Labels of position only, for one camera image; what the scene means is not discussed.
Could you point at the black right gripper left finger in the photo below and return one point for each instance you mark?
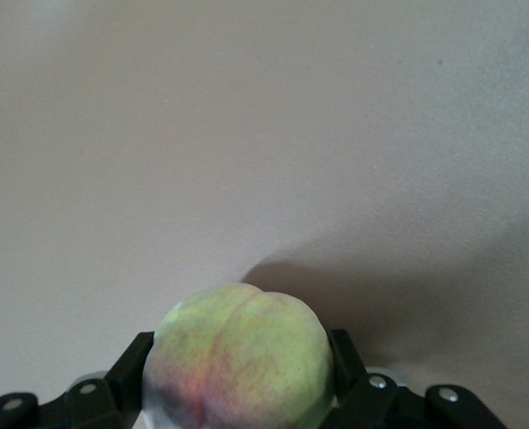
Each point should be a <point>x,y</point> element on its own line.
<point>90,393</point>

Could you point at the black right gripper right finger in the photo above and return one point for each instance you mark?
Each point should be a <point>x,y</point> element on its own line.
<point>380,393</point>

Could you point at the yellow pink peach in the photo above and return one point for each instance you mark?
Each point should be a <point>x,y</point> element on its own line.
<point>240,357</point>

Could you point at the brown table cloth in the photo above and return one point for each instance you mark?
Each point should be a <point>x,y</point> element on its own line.
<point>202,134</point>

